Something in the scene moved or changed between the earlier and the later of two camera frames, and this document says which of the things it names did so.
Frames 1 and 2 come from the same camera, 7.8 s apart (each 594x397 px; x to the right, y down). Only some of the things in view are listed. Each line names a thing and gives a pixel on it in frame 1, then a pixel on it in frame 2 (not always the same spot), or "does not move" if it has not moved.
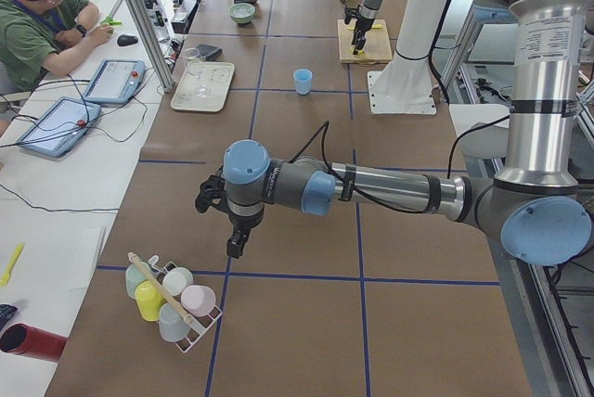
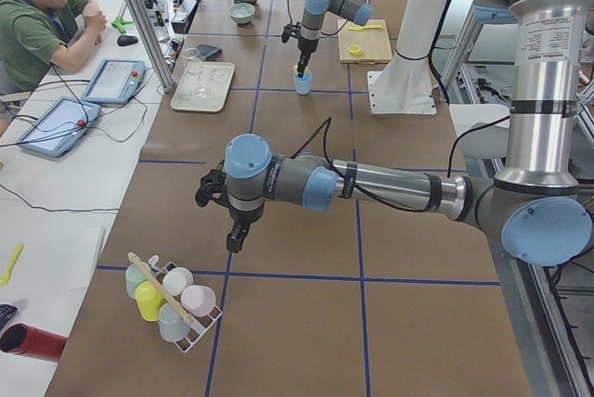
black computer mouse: [126, 40] does not move
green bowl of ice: [242, 12] does not move
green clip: [111, 22] -> [120, 24]
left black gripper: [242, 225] does not move
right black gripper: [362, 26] -> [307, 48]
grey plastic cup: [172, 326] does not move
